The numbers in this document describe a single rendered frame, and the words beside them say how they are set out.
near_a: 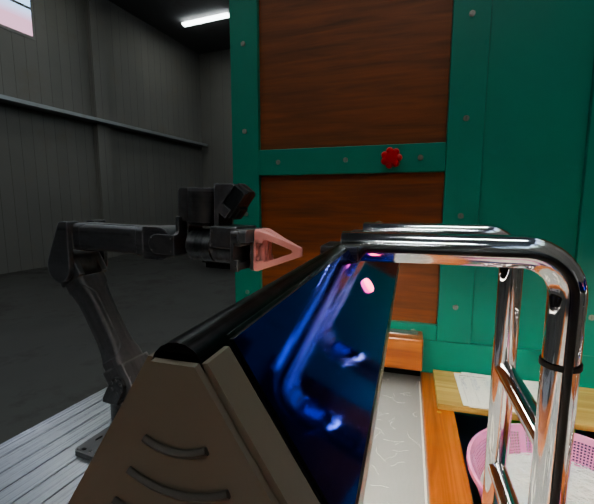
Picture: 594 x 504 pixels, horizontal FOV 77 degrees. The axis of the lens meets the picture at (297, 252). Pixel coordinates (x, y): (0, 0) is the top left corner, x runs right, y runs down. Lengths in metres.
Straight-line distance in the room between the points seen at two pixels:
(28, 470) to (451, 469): 0.72
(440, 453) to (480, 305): 0.35
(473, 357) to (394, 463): 0.34
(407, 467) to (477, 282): 0.41
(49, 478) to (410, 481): 0.61
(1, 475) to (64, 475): 0.11
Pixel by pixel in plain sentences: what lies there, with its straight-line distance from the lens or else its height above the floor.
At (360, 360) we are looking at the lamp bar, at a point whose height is 1.07.
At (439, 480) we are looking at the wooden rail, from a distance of 0.63.
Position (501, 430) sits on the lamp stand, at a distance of 0.52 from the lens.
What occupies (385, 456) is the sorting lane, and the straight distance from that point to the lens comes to 0.70.
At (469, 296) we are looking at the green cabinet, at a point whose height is 0.95.
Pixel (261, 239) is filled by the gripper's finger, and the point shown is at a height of 1.09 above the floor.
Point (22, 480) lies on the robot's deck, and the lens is 0.89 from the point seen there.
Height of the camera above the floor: 1.15
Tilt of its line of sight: 8 degrees down
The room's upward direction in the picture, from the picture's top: straight up
